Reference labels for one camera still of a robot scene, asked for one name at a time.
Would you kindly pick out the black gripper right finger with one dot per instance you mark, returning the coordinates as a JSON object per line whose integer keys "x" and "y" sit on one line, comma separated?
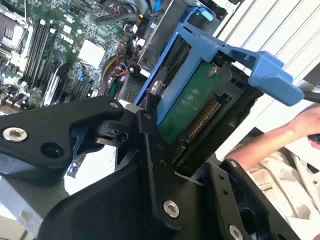
{"x": 225, "y": 207}

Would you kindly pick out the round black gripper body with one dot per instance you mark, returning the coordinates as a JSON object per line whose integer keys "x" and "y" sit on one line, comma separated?
{"x": 107, "y": 207}

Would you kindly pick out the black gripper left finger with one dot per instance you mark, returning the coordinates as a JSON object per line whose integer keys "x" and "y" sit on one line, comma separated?
{"x": 50, "y": 125}

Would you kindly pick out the person's hand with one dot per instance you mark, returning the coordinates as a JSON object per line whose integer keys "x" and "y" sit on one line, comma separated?
{"x": 310, "y": 120}

